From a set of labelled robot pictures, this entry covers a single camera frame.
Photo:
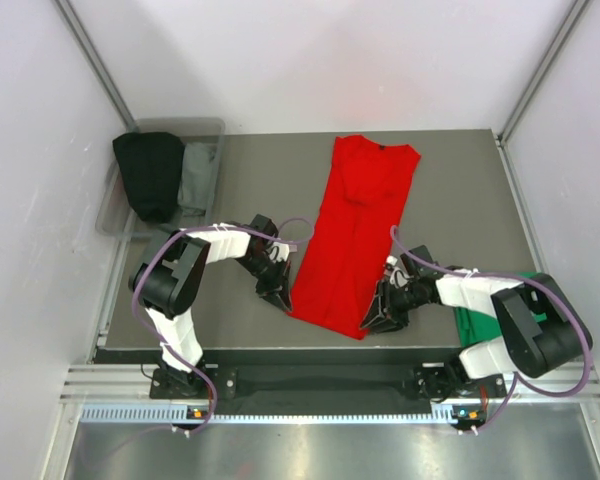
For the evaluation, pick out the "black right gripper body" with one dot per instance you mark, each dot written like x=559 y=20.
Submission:
x=400 y=300

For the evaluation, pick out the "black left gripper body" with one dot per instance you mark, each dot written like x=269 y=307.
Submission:
x=263 y=267

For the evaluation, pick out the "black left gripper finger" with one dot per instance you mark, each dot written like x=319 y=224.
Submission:
x=275 y=298
x=284 y=282

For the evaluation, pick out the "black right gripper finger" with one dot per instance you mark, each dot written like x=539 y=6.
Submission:
x=381 y=325
x=375 y=316

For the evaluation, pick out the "red t shirt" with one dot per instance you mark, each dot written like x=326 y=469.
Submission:
x=365 y=196

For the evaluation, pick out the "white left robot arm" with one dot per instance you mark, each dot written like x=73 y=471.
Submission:
x=170 y=272

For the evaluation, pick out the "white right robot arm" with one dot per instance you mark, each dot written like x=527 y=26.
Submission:
x=539 y=329

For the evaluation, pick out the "green folded t shirt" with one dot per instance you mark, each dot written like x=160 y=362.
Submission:
x=475 y=325

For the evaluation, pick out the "grey t shirt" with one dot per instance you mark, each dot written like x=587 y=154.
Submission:
x=197 y=178

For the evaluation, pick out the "black t shirt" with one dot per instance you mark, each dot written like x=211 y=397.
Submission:
x=150 y=165

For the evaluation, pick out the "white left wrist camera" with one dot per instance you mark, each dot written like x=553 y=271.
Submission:
x=280 y=250

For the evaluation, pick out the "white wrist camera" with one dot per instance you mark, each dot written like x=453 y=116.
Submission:
x=280 y=250
x=396 y=276

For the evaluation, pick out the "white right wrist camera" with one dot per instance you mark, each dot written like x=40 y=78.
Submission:
x=396 y=276

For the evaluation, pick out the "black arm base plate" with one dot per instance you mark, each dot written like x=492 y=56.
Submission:
x=413 y=373

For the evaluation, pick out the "aluminium frame rail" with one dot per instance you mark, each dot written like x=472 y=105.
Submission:
x=120 y=382

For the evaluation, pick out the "right aluminium corner post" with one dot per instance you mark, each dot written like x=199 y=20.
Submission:
x=550 y=55

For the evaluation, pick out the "aluminium corner post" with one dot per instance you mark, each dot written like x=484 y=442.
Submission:
x=82 y=38
x=550 y=55

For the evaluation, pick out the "slotted grey cable duct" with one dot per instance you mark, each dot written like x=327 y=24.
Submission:
x=189 y=415

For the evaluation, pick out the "left aluminium corner post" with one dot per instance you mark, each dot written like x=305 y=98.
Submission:
x=82 y=38

